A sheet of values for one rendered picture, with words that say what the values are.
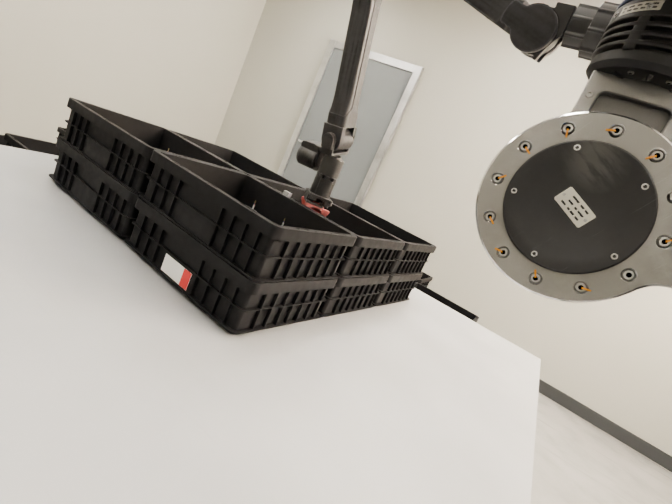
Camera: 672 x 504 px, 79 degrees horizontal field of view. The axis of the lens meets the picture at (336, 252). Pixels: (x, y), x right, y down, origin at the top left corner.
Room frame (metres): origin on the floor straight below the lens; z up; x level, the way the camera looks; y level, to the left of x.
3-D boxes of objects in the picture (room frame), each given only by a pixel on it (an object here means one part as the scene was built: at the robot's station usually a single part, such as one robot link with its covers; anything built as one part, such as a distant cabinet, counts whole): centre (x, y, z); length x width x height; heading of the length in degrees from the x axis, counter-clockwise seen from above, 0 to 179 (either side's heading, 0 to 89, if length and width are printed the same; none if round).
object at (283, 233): (0.90, 0.21, 0.92); 0.40 x 0.30 x 0.02; 61
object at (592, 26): (0.81, -0.25, 1.45); 0.09 x 0.08 x 0.12; 155
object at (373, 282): (1.17, 0.07, 0.76); 0.40 x 0.30 x 0.12; 61
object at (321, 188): (1.10, 0.10, 0.98); 0.10 x 0.07 x 0.07; 16
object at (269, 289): (0.90, 0.21, 0.76); 0.40 x 0.30 x 0.12; 61
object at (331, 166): (1.10, 0.11, 1.04); 0.07 x 0.06 x 0.07; 65
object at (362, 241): (1.17, 0.07, 0.92); 0.40 x 0.30 x 0.02; 61
